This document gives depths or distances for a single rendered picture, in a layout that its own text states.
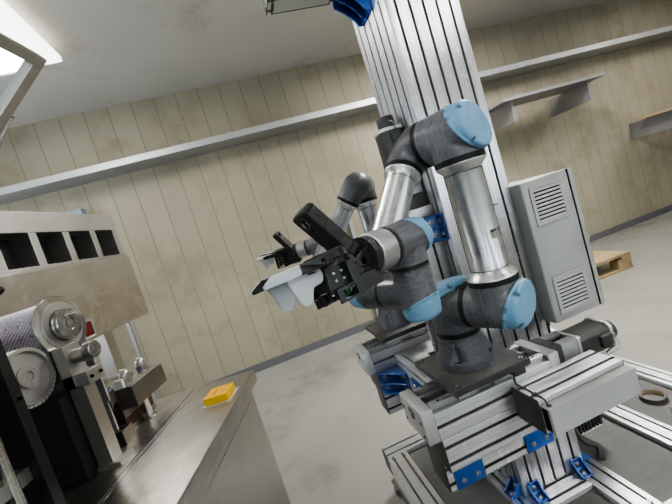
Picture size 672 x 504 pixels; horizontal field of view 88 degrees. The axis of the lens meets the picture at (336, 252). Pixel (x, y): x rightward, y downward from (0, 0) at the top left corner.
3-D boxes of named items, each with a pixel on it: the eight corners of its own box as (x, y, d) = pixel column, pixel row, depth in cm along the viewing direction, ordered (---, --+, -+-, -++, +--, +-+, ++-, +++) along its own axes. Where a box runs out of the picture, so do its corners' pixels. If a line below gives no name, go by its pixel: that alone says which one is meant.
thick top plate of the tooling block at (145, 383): (138, 405, 96) (131, 385, 96) (4, 446, 97) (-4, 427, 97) (167, 379, 112) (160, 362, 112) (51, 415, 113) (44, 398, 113)
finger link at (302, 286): (289, 318, 44) (336, 294, 51) (271, 274, 44) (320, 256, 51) (275, 322, 46) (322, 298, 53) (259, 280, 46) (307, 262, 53)
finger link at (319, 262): (309, 272, 47) (350, 255, 53) (305, 261, 47) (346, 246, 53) (289, 280, 50) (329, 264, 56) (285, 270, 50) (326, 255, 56)
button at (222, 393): (228, 400, 99) (226, 392, 98) (205, 407, 99) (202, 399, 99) (236, 388, 105) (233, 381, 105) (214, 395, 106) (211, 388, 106)
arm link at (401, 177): (383, 129, 95) (332, 299, 78) (414, 112, 86) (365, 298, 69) (410, 154, 101) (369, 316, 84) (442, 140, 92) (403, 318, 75)
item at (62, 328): (67, 344, 81) (50, 316, 79) (59, 346, 82) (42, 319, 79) (87, 328, 89) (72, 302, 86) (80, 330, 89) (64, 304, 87)
